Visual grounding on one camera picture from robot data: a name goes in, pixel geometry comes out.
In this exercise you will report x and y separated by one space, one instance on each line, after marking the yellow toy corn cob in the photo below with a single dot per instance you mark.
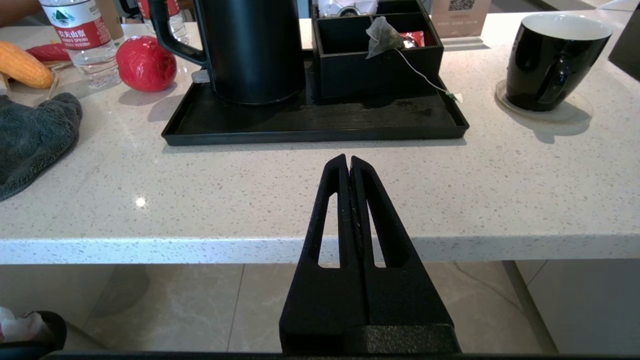
22 65

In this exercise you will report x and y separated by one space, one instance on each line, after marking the black compartment organizer box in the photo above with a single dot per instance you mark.
350 72

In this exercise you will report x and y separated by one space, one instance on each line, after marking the black tissue box white lid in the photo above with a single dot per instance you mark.
627 47

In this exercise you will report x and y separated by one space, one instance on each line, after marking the black mug white inside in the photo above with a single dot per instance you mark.
545 70

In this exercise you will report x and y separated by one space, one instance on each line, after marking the red toy apple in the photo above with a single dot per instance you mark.
146 65

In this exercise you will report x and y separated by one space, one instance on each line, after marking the white sachets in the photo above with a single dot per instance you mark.
347 6

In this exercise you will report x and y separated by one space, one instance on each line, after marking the grey fluffy towel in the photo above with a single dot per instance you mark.
30 140

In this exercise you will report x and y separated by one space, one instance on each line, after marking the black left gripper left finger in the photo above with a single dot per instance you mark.
325 300

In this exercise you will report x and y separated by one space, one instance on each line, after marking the water bottle white band label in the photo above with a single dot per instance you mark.
177 27

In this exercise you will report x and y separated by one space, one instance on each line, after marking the black waste bin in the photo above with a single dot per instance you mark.
47 335

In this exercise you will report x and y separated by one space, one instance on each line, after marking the QR code sign stand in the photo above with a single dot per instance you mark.
457 22

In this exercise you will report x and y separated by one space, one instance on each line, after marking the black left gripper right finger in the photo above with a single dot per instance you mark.
405 300

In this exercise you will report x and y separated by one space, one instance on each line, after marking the small white tag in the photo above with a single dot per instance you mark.
200 76

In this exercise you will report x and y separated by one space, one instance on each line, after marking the clear glass coaster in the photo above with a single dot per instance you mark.
575 112

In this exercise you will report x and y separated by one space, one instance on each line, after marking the water bottle mountain logo label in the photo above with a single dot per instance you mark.
82 35

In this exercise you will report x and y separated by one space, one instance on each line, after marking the black electric kettle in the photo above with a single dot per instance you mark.
255 50

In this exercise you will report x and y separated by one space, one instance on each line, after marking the red sachet packet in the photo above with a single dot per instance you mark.
414 38

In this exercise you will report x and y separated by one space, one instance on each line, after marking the black serving tray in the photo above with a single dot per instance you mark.
310 122

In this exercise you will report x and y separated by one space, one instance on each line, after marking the red toy chili pepper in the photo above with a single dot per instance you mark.
50 52

